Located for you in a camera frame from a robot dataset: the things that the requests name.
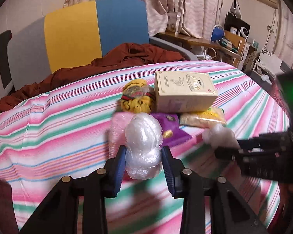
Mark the black headboard post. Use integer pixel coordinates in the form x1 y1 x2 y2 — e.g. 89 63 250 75
0 30 13 92

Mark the large white plastic-wrapped ball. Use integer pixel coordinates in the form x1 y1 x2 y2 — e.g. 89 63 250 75
125 113 163 180

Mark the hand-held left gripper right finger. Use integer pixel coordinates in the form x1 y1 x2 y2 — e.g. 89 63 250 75
161 146 268 234

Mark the cream cardboard box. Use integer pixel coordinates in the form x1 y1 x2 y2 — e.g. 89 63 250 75
154 71 219 114

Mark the white leaf-print storage box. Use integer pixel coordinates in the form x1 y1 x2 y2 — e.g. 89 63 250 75
253 49 285 78

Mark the black shelf box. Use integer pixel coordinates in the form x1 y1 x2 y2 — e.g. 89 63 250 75
224 13 251 38

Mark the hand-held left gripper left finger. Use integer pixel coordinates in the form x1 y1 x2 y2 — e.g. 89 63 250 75
20 145 127 234

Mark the yellow grain packet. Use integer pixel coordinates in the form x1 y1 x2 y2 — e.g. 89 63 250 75
179 107 227 128

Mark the red patterned blanket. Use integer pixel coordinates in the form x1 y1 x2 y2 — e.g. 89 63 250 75
271 80 292 117

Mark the grey bed frame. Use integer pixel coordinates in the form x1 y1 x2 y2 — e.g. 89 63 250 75
150 35 199 60

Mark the maroon blanket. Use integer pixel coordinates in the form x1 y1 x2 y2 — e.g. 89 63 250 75
0 43 186 114

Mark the grey yellow blue chair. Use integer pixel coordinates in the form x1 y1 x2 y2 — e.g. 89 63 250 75
7 0 150 89

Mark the wooden desk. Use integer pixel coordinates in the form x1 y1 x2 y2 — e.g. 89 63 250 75
159 32 242 59

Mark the small white bundle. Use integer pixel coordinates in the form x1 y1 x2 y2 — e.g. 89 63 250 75
202 124 241 150

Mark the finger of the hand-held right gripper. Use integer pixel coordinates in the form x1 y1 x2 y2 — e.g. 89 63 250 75
214 147 287 183
236 132 291 153

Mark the yellow sock bundle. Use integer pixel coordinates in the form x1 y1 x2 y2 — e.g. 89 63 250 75
121 79 155 114

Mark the pink bubble wrap bundle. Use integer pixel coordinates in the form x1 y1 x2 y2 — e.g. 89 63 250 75
109 112 137 159

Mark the tan desk organizer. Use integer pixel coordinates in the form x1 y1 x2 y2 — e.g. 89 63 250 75
225 30 246 53

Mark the white carton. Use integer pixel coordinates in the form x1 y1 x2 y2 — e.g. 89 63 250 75
166 12 181 35

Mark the purple snack packet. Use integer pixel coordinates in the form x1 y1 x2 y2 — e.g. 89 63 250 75
150 112 193 149

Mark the white bed rail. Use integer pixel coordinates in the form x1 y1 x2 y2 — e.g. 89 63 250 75
0 83 13 114

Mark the patterned beige curtain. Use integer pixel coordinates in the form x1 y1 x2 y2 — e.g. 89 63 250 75
63 0 237 39

